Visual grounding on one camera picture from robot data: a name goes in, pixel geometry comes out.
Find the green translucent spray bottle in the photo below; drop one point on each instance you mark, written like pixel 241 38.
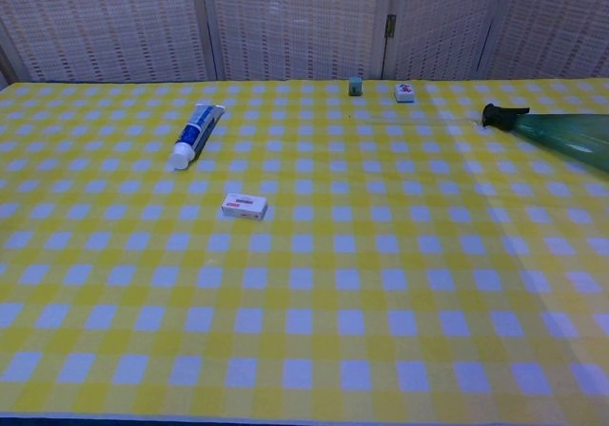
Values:
pixel 566 133

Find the small white red box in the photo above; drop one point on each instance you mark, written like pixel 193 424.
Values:
pixel 244 206

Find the yellow white checkered tablecloth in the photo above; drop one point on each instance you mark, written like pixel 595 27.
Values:
pixel 304 274

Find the green mahjong tile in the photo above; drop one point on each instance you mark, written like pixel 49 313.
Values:
pixel 355 86

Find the blue white toothpaste tube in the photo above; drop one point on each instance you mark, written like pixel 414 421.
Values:
pixel 195 131

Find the white mahjong tile red print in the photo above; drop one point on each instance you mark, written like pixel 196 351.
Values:
pixel 404 92

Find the woven folding screen panel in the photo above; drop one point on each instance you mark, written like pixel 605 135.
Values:
pixel 300 22
pixel 556 22
pixel 442 22
pixel 104 22

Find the brass screen hinge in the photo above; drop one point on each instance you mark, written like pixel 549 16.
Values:
pixel 391 25

